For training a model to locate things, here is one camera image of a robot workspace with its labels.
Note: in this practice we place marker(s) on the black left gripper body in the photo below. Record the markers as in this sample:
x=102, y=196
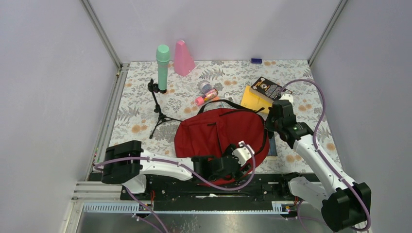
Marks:
x=240, y=171

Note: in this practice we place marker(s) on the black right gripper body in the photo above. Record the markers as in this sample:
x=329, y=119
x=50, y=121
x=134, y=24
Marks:
x=272, y=124

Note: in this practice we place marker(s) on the red backpack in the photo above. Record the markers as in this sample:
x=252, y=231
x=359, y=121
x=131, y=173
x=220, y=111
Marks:
x=211, y=132

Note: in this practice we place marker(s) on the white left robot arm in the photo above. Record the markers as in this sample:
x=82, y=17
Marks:
x=129, y=164

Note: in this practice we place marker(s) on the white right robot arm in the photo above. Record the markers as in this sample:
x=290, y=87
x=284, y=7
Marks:
x=342, y=201

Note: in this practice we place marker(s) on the floral table mat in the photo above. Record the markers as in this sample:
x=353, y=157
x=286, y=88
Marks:
x=136, y=118

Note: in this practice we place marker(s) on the yellow book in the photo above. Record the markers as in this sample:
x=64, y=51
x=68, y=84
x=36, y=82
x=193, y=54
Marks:
x=254, y=102

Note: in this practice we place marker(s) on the dark blue book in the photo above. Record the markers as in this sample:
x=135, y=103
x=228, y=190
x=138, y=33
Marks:
x=272, y=153

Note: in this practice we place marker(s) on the black paperback book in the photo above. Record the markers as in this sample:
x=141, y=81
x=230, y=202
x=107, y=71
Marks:
x=267, y=89

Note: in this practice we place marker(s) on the small blue block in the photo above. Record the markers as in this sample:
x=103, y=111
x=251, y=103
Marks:
x=256, y=61

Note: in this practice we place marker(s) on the pink capped tube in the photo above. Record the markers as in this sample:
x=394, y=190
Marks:
x=211, y=94

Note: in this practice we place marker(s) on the clear glitter jar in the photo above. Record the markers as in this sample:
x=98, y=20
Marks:
x=205, y=87

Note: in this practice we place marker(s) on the black mini tripod stand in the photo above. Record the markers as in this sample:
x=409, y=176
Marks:
x=162, y=118

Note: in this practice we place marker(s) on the pink cone block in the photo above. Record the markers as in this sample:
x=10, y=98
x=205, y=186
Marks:
x=183, y=61

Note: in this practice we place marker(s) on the green toy microphone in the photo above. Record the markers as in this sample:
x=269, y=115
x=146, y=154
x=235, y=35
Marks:
x=163, y=59

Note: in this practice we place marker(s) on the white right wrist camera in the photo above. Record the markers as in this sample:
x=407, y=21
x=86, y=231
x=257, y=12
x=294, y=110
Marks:
x=288, y=97

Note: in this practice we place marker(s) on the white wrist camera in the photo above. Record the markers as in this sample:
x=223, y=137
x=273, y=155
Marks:
x=243, y=153
x=288, y=97

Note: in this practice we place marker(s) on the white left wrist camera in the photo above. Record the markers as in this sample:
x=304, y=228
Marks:
x=243, y=153

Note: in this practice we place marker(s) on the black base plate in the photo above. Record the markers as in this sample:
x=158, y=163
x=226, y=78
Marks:
x=172, y=195

